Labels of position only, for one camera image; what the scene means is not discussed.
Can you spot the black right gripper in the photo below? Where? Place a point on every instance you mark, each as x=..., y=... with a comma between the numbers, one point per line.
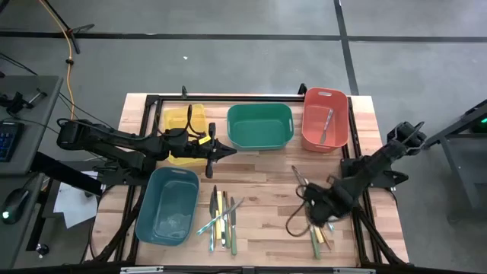
x=327, y=205

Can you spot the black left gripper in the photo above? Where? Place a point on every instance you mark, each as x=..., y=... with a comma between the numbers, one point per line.
x=182, y=146

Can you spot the silver-bladed table knife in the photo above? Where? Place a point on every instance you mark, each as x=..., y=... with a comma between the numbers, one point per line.
x=331, y=227

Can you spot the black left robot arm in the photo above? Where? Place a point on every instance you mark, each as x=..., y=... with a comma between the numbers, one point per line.
x=114, y=141

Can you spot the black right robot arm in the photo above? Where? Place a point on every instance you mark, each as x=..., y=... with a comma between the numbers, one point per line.
x=373, y=164

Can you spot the yellow tape tag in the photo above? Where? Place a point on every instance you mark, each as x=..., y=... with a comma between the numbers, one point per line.
x=204, y=140

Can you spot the green plastic bin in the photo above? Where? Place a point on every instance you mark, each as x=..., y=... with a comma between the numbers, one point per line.
x=260, y=129

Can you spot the translucent yellow plastic bin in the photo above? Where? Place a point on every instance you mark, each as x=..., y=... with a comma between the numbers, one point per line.
x=173, y=118

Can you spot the black table clamp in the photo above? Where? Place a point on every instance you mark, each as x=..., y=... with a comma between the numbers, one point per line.
x=184, y=90
x=303, y=89

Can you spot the teal blue plastic bin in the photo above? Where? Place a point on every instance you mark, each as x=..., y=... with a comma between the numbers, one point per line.
x=167, y=205

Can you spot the orange plastic bin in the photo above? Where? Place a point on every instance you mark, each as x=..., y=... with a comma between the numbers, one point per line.
x=312, y=125

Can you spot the grey metal stand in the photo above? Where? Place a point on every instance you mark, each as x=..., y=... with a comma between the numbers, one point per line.
x=456, y=152

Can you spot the black desk leg beam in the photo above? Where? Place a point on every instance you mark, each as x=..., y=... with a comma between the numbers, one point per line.
x=64, y=175

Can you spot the white paper sheet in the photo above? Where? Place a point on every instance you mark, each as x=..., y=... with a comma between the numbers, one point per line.
x=72, y=205

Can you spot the device with green light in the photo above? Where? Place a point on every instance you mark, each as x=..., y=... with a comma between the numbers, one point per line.
x=480, y=123

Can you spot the black tripod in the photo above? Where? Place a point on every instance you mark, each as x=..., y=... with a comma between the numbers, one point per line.
x=72, y=36

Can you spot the grey desk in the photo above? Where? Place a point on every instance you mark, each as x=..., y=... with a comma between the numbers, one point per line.
x=34, y=114

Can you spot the black round knob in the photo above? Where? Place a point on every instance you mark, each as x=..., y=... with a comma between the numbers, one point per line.
x=42, y=249

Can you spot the black keyboard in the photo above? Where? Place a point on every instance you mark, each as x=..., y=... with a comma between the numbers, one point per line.
x=9, y=141

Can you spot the black computer mouse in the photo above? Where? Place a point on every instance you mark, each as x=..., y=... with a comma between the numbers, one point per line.
x=15, y=203

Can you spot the black metal table frame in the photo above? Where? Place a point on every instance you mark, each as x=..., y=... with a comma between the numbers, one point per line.
x=247, y=98

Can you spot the silver edge bracket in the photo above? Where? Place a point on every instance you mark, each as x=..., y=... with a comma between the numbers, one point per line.
x=141, y=270
x=354, y=271

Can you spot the black clamp mount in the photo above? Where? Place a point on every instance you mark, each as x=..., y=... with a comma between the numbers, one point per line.
x=17, y=102

